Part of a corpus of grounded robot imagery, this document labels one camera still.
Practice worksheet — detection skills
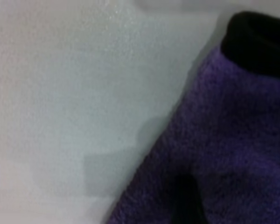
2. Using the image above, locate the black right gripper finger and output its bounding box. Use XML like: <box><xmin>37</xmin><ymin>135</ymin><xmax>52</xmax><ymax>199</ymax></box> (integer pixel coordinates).
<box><xmin>169</xmin><ymin>174</ymin><xmax>204</xmax><ymax>224</ymax></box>

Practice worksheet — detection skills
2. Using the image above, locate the purple cloth with black trim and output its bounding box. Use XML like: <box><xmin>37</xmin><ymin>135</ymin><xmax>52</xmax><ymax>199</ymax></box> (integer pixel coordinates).
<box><xmin>104</xmin><ymin>10</ymin><xmax>280</xmax><ymax>224</ymax></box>

